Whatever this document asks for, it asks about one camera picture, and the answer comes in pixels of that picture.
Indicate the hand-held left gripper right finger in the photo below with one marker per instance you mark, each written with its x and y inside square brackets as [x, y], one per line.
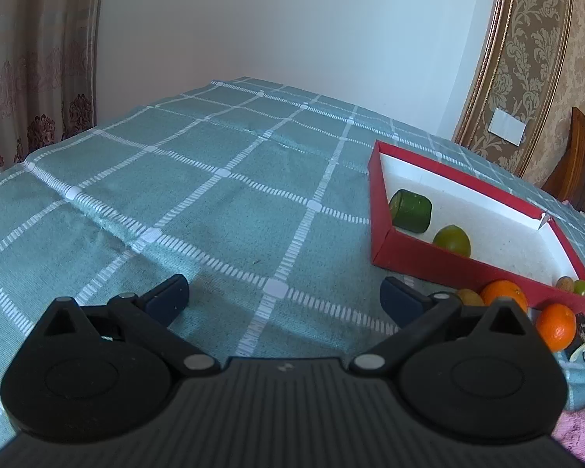
[399, 300]

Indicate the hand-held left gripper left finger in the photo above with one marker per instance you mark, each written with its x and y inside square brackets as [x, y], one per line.
[168, 295]

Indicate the brown kiwi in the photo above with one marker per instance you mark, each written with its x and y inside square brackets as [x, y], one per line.
[470, 298]

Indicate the green round citrus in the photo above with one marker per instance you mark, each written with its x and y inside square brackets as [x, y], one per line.
[452, 241]

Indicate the green cucumber piece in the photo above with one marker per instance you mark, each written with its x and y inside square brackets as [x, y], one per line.
[412, 209]

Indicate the large orange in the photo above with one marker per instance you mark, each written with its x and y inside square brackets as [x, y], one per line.
[504, 292]

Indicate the red cardboard box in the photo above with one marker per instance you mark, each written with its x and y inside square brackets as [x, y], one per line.
[492, 224]

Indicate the small orange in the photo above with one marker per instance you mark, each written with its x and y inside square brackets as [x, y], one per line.
[555, 326]

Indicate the small brown fruit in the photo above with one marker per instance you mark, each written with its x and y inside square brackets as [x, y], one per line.
[565, 284]

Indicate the small green fruit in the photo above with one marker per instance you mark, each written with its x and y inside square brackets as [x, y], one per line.
[581, 288]

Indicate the green checked tablecloth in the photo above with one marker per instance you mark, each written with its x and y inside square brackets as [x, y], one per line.
[175, 204]

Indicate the pink fuzzy blanket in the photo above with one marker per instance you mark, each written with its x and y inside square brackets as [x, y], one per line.
[582, 436]

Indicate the patterned beige curtain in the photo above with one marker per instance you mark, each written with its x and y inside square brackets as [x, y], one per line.
[29, 58]

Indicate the white light switch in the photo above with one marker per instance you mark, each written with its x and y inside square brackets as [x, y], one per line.
[507, 126]

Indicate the gold wall frame moulding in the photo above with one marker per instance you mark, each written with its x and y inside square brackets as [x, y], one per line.
[490, 63]

